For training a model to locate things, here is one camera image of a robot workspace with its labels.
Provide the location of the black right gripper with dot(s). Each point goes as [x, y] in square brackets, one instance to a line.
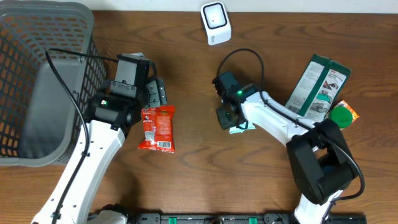
[224, 123]

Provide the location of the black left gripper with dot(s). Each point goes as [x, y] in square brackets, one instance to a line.
[158, 88]

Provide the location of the pale green wipes packet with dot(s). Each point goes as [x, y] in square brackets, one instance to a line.
[242, 129]

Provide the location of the red snack packet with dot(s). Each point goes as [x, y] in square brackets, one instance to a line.
[157, 124]

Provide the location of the green snack packet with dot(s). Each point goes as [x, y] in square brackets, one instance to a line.
[317, 88]

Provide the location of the green lid jar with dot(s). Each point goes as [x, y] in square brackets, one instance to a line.
[341, 116]

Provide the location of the small orange carton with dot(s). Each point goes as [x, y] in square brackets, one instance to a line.
[344, 104]

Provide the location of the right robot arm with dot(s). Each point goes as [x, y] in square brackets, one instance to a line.
[321, 162]

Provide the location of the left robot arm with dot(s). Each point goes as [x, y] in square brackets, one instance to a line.
[109, 116]

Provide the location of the white barcode scanner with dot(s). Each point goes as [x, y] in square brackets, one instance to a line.
[216, 22]

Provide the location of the grey plastic shopping basket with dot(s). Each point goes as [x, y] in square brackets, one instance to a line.
[50, 67]

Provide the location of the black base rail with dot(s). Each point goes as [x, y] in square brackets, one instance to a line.
[155, 218]

